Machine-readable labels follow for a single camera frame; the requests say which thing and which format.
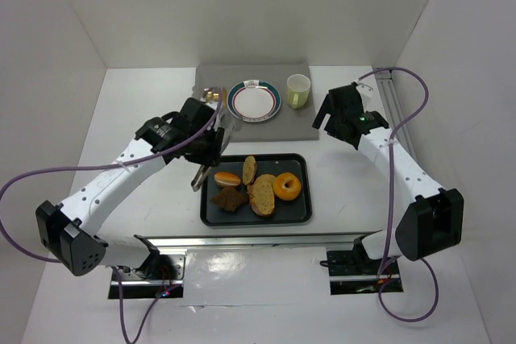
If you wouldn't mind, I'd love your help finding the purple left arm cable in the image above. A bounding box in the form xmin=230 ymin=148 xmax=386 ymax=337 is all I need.
xmin=0 ymin=85 xmax=227 ymax=344

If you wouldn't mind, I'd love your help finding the aluminium rail at front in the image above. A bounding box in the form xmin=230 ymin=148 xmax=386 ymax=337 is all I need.
xmin=147 ymin=232 xmax=367 ymax=249

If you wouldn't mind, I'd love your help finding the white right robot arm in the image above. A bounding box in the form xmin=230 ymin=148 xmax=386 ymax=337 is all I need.
xmin=313 ymin=83 xmax=464 ymax=266

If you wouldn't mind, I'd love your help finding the white plate with coloured rim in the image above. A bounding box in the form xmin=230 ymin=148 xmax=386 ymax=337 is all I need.
xmin=227 ymin=80 xmax=281 ymax=123

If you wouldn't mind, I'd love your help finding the black rectangular tray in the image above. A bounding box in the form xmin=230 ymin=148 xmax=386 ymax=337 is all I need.
xmin=200 ymin=153 xmax=312 ymax=227

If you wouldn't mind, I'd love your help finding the small seeded bread slice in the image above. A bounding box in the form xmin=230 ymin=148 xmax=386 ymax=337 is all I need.
xmin=242 ymin=155 xmax=257 ymax=185

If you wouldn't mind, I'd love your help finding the gold fork green handle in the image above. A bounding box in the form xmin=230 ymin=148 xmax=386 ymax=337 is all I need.
xmin=214 ymin=88 xmax=221 ymax=102

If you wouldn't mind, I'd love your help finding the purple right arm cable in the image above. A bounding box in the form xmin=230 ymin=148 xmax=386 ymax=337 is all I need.
xmin=354 ymin=66 xmax=439 ymax=323

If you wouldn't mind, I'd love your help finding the dark brown bread piece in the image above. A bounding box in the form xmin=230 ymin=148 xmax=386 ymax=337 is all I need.
xmin=210 ymin=187 xmax=249 ymax=213

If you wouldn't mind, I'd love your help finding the glazed round bun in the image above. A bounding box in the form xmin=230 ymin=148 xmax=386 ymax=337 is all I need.
xmin=214 ymin=172 xmax=242 ymax=188

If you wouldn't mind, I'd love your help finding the orange bagel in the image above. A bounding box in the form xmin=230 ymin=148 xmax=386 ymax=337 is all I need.
xmin=273 ymin=172 xmax=302 ymax=201

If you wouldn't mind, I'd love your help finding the aluminium rail at right wall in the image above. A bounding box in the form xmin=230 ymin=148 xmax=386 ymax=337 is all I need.
xmin=374 ymin=71 xmax=417 ymax=160

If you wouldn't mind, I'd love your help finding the pale green mug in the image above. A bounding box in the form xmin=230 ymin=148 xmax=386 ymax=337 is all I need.
xmin=287 ymin=74 xmax=311 ymax=110

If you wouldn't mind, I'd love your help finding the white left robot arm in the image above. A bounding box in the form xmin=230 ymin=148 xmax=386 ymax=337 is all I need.
xmin=35 ymin=97 xmax=234 ymax=278

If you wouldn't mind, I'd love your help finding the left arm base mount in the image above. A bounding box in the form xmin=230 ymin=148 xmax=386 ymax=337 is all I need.
xmin=117 ymin=247 xmax=187 ymax=300

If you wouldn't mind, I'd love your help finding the large seeded bread slice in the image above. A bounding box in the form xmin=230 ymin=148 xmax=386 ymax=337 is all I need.
xmin=248 ymin=174 xmax=276 ymax=218

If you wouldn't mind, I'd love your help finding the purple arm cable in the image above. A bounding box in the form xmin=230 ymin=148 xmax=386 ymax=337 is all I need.
xmin=354 ymin=66 xmax=439 ymax=323
xmin=0 ymin=85 xmax=227 ymax=344

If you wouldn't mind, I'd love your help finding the grey placemat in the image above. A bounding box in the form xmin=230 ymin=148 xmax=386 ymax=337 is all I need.
xmin=192 ymin=62 xmax=319 ymax=143

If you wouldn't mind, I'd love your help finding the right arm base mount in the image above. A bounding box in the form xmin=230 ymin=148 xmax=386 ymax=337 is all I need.
xmin=319 ymin=238 xmax=403 ymax=296

